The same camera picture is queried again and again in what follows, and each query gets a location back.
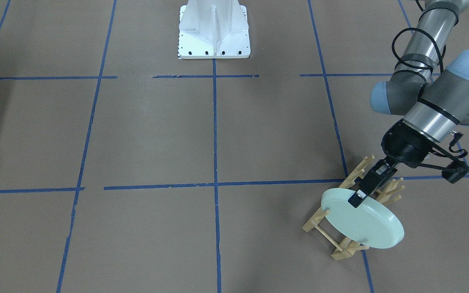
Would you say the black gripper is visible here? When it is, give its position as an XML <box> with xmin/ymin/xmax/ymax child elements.
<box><xmin>348</xmin><ymin>122</ymin><xmax>438</xmax><ymax>208</ymax></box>

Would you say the light green plate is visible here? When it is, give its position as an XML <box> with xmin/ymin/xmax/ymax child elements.
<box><xmin>320</xmin><ymin>188</ymin><xmax>405</xmax><ymax>249</ymax></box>

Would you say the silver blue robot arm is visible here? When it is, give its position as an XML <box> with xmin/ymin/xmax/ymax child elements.
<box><xmin>348</xmin><ymin>0</ymin><xmax>469</xmax><ymax>208</ymax></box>

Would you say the wooden dish rack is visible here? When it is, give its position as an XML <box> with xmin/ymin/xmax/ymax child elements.
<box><xmin>302</xmin><ymin>155</ymin><xmax>405</xmax><ymax>260</ymax></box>

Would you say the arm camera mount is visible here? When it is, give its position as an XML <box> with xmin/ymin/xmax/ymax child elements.
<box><xmin>420</xmin><ymin>130</ymin><xmax>469</xmax><ymax>184</ymax></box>

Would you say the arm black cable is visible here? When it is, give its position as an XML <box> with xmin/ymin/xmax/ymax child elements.
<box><xmin>391</xmin><ymin>0</ymin><xmax>447</xmax><ymax>82</ymax></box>

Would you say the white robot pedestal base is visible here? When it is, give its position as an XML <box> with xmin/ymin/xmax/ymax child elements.
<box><xmin>178</xmin><ymin>0</ymin><xmax>251</xmax><ymax>59</ymax></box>

